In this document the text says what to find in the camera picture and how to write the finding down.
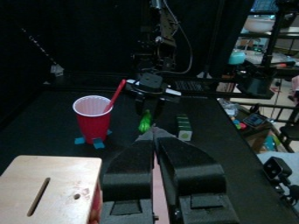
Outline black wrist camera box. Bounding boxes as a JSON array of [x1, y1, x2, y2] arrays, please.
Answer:
[[137, 72, 164, 93]]

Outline small screen device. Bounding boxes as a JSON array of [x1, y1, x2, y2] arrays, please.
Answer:
[[243, 112, 269, 128]]

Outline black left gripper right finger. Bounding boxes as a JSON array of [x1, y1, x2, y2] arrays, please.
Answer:
[[153, 127, 240, 224]]

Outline red plastic cup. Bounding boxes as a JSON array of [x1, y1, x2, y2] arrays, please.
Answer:
[[71, 94, 115, 145]]

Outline teal cup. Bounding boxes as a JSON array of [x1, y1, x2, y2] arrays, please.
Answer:
[[228, 49, 248, 66]]

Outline black shelf rack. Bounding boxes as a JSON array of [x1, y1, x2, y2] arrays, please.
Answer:
[[235, 0, 299, 100]]

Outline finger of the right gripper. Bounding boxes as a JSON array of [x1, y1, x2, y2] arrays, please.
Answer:
[[135, 97, 148, 117], [152, 99, 168, 121]]

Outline white bowl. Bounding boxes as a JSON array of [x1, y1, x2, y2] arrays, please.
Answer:
[[243, 15, 278, 34]]

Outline red drinking straw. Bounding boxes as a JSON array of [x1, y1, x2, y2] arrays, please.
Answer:
[[103, 78, 128, 114]]

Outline teal cup stand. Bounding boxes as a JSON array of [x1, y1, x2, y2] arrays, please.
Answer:
[[73, 129, 113, 151]]

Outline small white tag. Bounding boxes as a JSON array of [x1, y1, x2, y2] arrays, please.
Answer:
[[49, 64, 65, 78]]

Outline black webcam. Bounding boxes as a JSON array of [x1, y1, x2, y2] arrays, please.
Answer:
[[263, 156, 295, 182]]

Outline wooden box with slot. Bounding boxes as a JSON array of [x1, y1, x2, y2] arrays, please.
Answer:
[[0, 155, 103, 224]]

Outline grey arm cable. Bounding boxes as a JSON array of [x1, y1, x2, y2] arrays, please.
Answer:
[[153, 0, 195, 75]]

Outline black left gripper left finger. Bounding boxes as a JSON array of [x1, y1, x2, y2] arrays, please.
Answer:
[[99, 127, 156, 224]]

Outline colourful small toys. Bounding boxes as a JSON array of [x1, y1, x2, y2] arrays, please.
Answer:
[[229, 115, 248, 131]]

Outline green and white block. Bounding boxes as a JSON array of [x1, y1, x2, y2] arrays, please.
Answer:
[[175, 113, 193, 142]]

